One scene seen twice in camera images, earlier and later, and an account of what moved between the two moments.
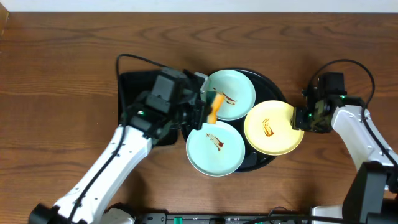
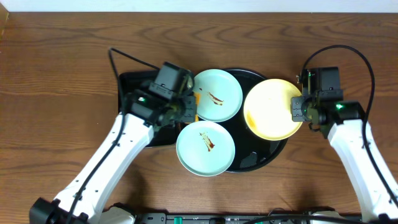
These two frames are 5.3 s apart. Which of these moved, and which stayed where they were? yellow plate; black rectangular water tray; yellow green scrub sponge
Moved: yellow plate; yellow green scrub sponge
Stayed: black rectangular water tray
